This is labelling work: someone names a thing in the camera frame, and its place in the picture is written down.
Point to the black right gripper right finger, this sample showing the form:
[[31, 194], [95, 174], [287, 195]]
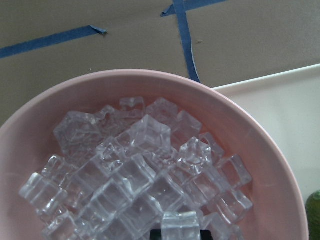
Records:
[[206, 235]]

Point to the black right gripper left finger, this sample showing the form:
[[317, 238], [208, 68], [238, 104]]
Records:
[[155, 234]]

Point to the clear ice cube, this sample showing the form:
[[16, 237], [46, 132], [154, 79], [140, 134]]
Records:
[[180, 226]]

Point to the pile of clear ice cubes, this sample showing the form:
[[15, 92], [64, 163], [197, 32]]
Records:
[[121, 169]]

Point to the pink bowl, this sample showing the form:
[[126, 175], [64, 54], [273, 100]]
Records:
[[26, 140]]

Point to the white tray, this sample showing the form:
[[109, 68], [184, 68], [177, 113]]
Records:
[[287, 106]]

